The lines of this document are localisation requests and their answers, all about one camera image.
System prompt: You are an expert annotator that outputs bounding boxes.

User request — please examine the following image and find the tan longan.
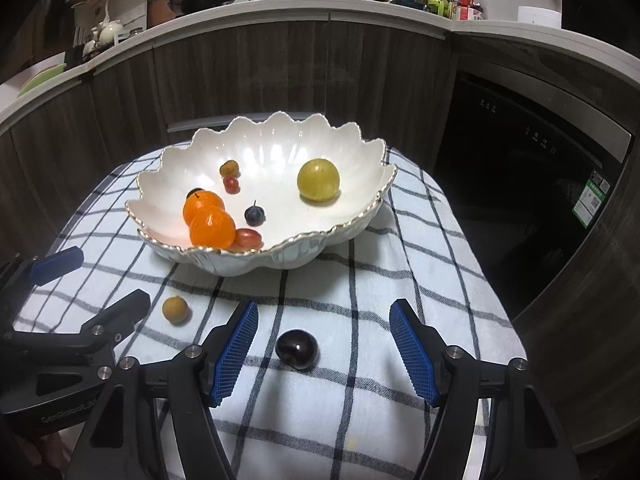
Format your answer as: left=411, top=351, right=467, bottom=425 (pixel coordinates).
left=162, top=296, right=191, bottom=325
left=219, top=159, right=240, bottom=178

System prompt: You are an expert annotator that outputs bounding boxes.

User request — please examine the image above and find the black microwave oven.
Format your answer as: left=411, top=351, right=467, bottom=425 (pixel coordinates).
left=561, top=0, right=625, bottom=44

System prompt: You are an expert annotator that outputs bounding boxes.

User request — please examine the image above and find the black dishwasher front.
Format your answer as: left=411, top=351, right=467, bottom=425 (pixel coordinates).
left=434, top=67, right=631, bottom=318

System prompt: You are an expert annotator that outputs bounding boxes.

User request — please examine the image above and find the green container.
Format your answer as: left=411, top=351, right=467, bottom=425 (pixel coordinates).
left=424, top=0, right=450, bottom=18

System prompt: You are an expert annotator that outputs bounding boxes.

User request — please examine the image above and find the dark plum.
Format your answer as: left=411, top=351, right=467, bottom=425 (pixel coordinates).
left=186, top=188, right=205, bottom=200
left=276, top=330, right=320, bottom=370

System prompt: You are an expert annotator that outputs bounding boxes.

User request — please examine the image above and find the white scalloped ceramic bowl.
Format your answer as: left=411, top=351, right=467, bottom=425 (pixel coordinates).
left=125, top=112, right=398, bottom=278

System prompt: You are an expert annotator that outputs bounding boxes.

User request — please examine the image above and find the white teapot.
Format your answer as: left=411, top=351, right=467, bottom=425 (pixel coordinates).
left=98, top=20, right=124, bottom=46

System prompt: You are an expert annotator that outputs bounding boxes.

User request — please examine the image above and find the green yellow round fruit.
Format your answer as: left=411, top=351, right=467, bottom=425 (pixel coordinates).
left=297, top=158, right=340, bottom=203

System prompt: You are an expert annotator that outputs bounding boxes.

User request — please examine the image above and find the grey drawer handle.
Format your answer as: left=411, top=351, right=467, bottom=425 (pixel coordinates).
left=167, top=115, right=234, bottom=133

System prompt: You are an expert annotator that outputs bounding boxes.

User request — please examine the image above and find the orange mandarin with stem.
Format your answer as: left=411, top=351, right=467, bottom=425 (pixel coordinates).
left=182, top=190, right=226, bottom=226

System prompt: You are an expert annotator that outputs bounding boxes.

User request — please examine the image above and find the white rice cooker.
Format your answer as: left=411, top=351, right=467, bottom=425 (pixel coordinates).
left=516, top=6, right=562, bottom=28

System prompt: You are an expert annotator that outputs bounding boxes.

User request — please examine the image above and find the blueberry dark blue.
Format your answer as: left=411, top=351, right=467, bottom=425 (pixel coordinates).
left=244, top=203, right=266, bottom=226

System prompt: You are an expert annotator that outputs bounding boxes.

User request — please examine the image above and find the red grape tomato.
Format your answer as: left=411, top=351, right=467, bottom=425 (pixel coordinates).
left=230, top=228, right=262, bottom=252
left=222, top=176, right=241, bottom=194

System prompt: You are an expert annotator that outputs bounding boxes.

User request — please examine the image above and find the checkered white black cloth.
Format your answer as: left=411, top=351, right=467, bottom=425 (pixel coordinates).
left=15, top=150, right=524, bottom=479

